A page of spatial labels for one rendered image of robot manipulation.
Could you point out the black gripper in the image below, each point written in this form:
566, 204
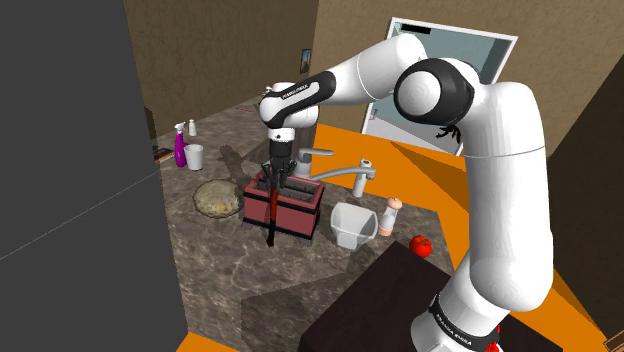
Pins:
281, 152

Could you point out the red and black knife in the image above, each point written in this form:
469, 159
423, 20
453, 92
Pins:
272, 214

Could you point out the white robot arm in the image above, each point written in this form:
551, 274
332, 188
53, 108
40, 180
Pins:
502, 195

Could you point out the red toaster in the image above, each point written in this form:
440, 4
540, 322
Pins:
292, 217

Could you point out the grey sink faucet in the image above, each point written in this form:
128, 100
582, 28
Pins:
336, 172

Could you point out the round flat bread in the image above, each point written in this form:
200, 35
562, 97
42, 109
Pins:
217, 197

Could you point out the white cup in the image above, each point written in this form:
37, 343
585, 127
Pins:
194, 158

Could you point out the white angular bowl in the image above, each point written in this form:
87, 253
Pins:
352, 226

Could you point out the small white bottle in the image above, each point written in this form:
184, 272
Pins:
192, 129

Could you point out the purple spray bottle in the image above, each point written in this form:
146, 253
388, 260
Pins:
180, 152

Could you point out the dark flat book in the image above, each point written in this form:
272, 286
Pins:
163, 154

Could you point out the pink and white grinder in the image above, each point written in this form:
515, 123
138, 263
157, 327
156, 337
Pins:
388, 219

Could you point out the red tomato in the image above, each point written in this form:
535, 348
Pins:
420, 246

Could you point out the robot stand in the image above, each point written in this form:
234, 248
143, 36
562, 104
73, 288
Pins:
375, 302

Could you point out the small wall picture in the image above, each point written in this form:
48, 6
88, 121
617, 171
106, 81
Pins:
305, 61

